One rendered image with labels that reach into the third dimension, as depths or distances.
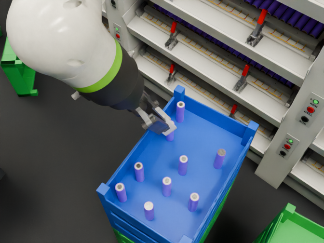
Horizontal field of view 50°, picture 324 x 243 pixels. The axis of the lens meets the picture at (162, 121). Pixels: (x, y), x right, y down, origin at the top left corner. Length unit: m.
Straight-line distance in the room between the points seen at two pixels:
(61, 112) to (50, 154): 0.19
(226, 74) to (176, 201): 0.49
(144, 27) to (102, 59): 0.78
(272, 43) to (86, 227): 0.82
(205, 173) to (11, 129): 0.93
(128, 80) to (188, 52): 0.65
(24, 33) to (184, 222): 0.48
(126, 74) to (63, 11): 0.14
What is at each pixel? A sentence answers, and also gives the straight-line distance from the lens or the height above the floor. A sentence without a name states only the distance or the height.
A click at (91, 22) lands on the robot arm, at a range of 0.43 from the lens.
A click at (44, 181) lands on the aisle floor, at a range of 1.35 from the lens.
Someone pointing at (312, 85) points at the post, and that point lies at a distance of 0.90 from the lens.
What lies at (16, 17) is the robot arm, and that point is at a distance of 0.43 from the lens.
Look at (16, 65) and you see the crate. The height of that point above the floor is 0.19.
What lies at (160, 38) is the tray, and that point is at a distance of 1.19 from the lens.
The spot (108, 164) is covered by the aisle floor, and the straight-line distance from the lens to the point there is 1.33.
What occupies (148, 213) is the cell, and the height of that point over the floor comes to 0.53.
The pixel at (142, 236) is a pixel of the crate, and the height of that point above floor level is 0.44.
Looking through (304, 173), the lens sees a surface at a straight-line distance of 1.21.
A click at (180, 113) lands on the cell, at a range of 0.80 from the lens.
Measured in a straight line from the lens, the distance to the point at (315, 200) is 1.34.
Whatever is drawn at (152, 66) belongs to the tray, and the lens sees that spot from 1.36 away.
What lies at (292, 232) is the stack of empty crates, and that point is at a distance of 0.95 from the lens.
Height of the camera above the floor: 1.19
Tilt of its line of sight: 58 degrees down
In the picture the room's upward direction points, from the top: straight up
